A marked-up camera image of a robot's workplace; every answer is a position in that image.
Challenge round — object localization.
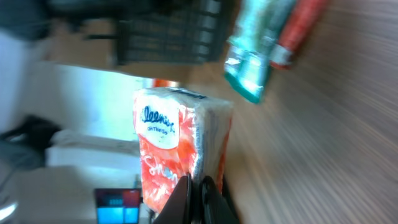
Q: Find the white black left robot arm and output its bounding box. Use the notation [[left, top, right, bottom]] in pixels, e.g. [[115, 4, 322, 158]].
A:
[[1, 115, 62, 170]]

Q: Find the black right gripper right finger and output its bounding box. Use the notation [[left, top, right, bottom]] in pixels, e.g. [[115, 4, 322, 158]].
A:
[[200, 176, 239, 224]]

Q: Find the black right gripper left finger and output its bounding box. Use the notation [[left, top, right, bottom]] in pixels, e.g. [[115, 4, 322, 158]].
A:
[[152, 174, 192, 224]]

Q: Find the green glove package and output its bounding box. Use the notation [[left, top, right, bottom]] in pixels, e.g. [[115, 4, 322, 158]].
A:
[[224, 0, 296, 104]]

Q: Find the blue lit monitor screen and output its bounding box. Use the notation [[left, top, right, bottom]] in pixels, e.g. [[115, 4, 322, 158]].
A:
[[94, 188, 142, 224]]

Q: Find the red white tissue pack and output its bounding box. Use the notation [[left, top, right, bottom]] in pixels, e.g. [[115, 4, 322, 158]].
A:
[[133, 87, 233, 213]]

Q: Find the grey plastic mesh basket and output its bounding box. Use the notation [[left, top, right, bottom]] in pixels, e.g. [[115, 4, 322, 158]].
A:
[[113, 0, 234, 65]]

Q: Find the red stick sachet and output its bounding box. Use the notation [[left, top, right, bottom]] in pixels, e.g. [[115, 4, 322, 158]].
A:
[[270, 0, 330, 69]]

